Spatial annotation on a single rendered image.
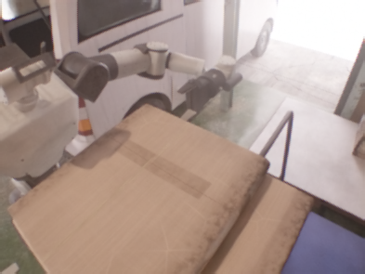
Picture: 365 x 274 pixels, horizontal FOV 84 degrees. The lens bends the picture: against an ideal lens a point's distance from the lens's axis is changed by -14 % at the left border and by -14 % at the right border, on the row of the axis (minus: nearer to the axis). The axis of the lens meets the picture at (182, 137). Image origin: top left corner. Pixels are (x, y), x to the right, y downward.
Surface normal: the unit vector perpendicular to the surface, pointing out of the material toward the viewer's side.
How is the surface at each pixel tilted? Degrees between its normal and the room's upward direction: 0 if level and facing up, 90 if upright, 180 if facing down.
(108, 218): 0
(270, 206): 0
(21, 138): 75
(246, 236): 0
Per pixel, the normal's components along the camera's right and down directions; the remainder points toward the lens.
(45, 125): 0.83, 0.10
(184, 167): -0.05, -0.73
